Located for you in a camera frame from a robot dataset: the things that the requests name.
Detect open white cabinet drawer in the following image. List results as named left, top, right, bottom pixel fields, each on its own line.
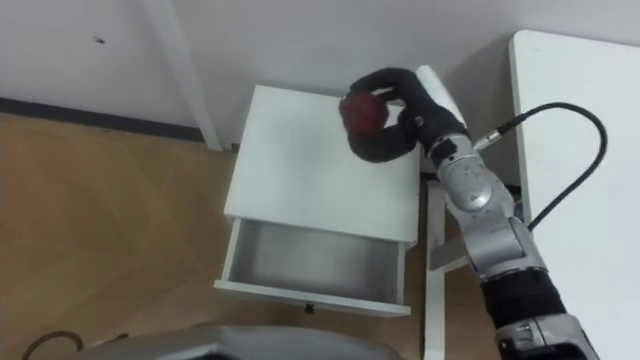
left=213, top=217, right=412, bottom=319

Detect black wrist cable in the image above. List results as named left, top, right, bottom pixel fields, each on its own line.
left=472, top=101, right=609, bottom=233

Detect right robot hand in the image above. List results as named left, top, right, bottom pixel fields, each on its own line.
left=344, top=64, right=471, bottom=164

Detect red apple soft toy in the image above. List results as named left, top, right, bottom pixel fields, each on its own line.
left=338, top=90, right=389, bottom=142

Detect white desk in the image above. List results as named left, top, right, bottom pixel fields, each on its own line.
left=423, top=28, right=640, bottom=360

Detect robot body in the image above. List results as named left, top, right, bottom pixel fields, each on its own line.
left=74, top=323, right=406, bottom=360

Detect white bedside cabinet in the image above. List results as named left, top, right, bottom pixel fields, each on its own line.
left=223, top=84, right=422, bottom=251

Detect dark floor cable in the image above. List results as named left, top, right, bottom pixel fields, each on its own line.
left=20, top=330, right=85, bottom=360

